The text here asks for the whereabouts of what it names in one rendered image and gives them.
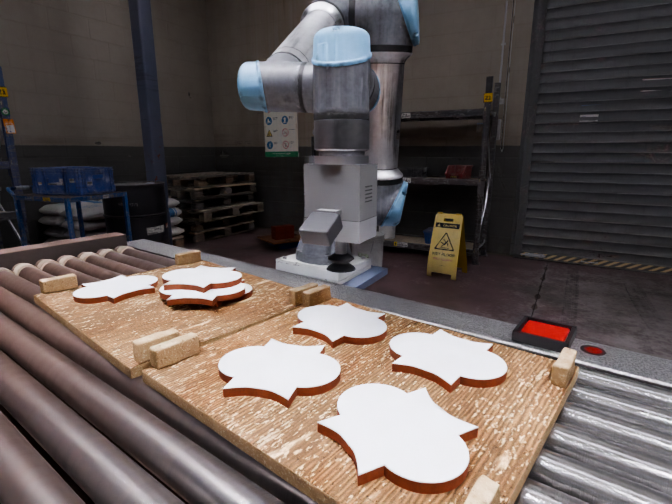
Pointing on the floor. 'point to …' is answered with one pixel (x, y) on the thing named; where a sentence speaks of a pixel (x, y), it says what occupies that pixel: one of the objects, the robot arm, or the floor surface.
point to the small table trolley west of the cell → (66, 208)
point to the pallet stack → (213, 203)
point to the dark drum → (139, 211)
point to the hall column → (148, 94)
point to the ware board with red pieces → (282, 237)
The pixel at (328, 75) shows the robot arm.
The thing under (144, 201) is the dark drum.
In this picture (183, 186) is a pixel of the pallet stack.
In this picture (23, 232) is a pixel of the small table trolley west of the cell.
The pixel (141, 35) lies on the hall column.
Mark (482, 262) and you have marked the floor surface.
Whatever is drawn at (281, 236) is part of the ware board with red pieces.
